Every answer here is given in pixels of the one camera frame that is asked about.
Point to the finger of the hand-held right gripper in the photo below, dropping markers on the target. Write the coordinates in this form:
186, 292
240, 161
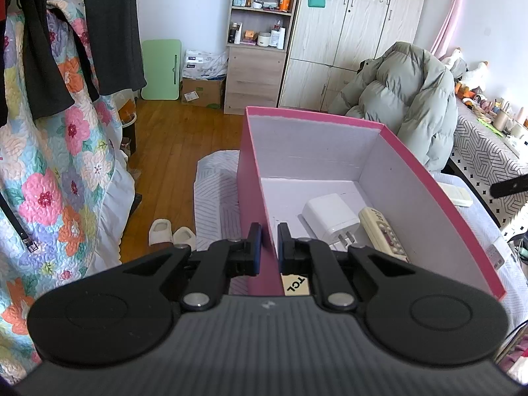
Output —
511, 186

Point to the beige cup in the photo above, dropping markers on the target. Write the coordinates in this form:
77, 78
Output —
501, 120

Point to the cardboard box with green print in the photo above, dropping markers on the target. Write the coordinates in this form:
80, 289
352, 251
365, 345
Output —
202, 93

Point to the geometric patterned tablecloth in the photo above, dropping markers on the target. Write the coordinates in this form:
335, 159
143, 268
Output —
482, 152

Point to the light wooden wardrobe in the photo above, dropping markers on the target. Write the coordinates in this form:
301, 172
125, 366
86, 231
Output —
363, 29

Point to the green folding table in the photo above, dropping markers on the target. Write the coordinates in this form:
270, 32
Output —
161, 70

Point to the black belt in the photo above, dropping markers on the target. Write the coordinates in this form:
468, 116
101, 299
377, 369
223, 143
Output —
16, 227

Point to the floral quilt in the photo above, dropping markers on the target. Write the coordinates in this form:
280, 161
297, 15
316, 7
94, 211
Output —
49, 173

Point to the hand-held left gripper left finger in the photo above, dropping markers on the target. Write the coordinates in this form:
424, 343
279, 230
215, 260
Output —
255, 251

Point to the cream slipper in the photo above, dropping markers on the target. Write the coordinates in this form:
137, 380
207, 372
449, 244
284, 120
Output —
161, 233
184, 239

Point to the wooden shelf unit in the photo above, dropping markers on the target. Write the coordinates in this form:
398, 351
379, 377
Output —
251, 78

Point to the white power adapter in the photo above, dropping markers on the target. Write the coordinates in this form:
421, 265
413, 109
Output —
330, 214

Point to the pink curtain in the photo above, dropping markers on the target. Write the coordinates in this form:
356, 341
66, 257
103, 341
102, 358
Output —
451, 16

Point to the off-white remote control with buttons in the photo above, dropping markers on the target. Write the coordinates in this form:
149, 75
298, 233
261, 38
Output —
383, 231

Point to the grey-green puffer jacket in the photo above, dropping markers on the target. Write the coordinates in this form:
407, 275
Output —
404, 90

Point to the white jar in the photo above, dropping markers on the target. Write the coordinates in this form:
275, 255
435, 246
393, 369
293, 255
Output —
264, 39

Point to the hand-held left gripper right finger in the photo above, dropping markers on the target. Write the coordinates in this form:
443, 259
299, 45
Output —
282, 251

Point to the dark grey hanging shirt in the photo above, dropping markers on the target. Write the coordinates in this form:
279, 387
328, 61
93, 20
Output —
115, 29

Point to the orange bottle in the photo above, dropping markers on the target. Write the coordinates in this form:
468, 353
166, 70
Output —
284, 4

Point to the pink cardboard box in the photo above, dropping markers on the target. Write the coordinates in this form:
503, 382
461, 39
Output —
321, 156

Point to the white goose plush toy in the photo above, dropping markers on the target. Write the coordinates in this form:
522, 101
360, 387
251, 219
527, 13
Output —
474, 76
456, 64

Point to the long white remote control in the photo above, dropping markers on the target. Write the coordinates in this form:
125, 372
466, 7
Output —
460, 196

